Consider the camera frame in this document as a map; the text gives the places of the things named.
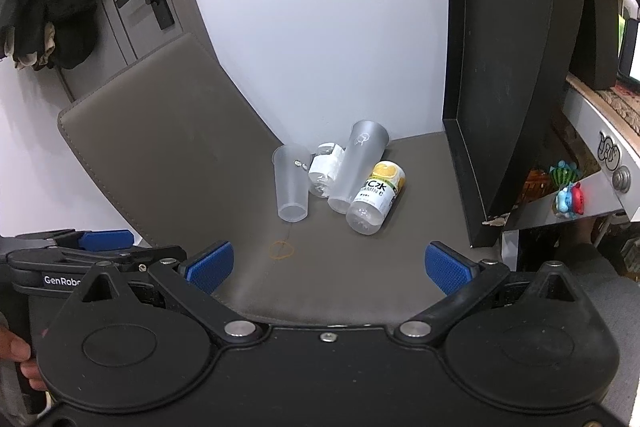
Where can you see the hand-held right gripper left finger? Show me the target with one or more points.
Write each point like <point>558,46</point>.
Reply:
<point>210,265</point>

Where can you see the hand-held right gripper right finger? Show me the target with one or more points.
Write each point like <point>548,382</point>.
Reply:
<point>446,268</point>

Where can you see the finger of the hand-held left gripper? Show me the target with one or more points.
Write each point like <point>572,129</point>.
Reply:
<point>107,238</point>
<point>145,254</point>

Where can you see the short frosted plastic cup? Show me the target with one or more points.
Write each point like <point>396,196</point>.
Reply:
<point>292,179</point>

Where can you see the tall frosted plastic cup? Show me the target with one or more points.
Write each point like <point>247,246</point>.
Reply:
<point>357,162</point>

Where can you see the person's left hand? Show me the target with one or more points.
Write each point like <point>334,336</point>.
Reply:
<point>20,351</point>

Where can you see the orange rubber band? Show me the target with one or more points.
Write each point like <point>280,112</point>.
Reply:
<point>281,249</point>

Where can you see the clear bottle with yellow label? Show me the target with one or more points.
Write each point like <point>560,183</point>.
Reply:
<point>377,197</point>

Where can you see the grey leather mat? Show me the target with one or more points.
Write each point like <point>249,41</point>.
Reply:
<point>175,132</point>

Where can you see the blue and red toy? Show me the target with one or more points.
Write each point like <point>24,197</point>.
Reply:
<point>570,200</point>

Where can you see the clear bottle with white label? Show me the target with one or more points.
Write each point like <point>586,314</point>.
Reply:
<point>322,169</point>

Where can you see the green watermelon toy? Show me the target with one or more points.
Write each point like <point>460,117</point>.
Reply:
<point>562,172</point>

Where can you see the round metal drawer knob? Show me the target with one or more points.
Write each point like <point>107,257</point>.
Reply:
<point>622,179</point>

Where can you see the white desk with drawer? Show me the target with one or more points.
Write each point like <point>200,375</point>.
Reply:
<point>590,122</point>

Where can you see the grey door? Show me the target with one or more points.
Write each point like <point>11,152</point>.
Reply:
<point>125,27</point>

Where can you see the black tray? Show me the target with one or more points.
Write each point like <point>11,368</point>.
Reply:
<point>500,57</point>

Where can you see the patterned table cloth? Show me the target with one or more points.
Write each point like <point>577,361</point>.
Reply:
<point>620,104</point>

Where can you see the bright screen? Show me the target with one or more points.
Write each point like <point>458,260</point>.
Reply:
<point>632,52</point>

